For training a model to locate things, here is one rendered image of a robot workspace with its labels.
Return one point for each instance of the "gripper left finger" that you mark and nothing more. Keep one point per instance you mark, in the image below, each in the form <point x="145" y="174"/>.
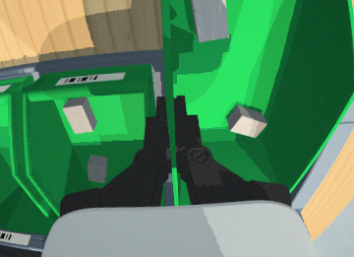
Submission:
<point x="134" y="186"/>

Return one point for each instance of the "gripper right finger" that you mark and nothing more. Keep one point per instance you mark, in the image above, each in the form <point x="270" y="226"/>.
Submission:
<point x="207" y="179"/>

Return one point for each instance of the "green bin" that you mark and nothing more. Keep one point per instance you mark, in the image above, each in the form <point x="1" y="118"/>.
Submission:
<point x="23" y="208"/>
<point x="291" y="60"/>
<point x="57" y="158"/>

